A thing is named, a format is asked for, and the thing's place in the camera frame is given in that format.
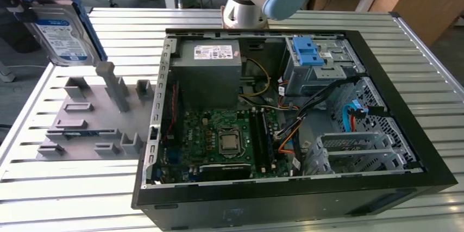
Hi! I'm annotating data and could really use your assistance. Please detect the metal disk bay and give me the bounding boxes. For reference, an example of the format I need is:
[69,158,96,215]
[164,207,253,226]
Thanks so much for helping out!
[313,131,417,174]

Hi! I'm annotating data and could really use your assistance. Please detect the red wires with white plug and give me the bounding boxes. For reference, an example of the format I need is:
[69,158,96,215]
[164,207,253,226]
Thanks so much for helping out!
[276,77,301,111]

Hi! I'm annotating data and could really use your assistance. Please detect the black mesh waste bin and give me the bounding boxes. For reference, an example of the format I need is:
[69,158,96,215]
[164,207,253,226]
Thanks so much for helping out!
[0,6,41,53]

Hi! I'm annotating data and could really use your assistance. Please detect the CPU socket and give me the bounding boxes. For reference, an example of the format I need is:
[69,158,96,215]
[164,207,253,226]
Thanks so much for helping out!
[215,127,245,159]

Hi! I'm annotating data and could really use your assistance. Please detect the red black twisted wire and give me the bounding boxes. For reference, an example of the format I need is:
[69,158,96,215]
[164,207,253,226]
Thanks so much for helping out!
[169,81,179,138]

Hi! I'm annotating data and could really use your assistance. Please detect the blue data wire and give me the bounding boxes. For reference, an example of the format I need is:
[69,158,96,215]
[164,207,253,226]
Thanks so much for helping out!
[340,101,369,135]

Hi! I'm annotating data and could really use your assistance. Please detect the green motherboard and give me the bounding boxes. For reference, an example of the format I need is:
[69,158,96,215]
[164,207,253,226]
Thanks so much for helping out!
[159,108,291,183]

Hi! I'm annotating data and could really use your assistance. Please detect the RAM stick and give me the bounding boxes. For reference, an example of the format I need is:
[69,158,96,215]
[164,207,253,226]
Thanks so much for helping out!
[61,131,101,137]

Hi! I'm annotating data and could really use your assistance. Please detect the black grey power wires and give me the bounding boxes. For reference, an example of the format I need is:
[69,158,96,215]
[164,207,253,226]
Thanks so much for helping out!
[239,95,301,112]

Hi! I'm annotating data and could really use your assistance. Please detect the yellow wire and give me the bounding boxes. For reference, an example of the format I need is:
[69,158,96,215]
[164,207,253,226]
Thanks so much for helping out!
[239,57,272,97]

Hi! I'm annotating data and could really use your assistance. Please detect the hard disk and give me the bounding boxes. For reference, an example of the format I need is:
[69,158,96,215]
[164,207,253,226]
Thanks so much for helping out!
[20,0,109,67]

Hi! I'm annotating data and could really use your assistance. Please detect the blue plastic drive latch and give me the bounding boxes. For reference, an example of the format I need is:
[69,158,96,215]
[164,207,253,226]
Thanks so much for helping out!
[292,37,325,67]

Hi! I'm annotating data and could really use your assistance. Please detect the orange wires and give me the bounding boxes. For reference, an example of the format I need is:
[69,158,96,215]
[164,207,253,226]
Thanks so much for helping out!
[277,136,296,154]

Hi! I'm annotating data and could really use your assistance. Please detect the wooden cabinet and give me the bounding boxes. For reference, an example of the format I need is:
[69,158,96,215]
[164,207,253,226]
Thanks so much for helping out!
[369,0,464,48]

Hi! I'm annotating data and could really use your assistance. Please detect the grey desk foot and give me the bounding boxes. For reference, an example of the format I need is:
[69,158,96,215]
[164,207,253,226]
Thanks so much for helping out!
[0,60,17,83]

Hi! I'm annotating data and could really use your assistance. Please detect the silver CPU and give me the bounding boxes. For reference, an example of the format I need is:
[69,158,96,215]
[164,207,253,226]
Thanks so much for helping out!
[219,133,241,153]

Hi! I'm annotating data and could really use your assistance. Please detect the black RAM slot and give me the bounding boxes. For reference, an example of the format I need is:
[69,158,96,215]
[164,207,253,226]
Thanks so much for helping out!
[249,108,264,173]

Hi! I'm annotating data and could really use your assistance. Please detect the black open PC case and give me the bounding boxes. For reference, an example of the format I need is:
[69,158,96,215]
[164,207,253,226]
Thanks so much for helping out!
[131,28,459,230]

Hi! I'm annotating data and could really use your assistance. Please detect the black graphics card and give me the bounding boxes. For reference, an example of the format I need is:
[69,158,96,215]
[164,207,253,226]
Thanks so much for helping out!
[197,162,253,183]

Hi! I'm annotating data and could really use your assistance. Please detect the metal drive cage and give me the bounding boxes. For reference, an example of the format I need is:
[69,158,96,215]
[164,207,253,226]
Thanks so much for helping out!
[283,36,365,98]

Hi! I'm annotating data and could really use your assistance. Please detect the grey parts rack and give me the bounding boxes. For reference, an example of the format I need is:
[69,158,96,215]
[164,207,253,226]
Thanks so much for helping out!
[35,62,157,161]

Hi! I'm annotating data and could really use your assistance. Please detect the grey power supply unit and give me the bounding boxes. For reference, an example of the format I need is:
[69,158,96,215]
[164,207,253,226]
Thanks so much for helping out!
[169,39,243,110]

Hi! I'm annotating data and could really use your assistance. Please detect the black wire bundle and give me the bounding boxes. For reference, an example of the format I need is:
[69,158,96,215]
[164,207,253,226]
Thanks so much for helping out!
[280,76,391,142]

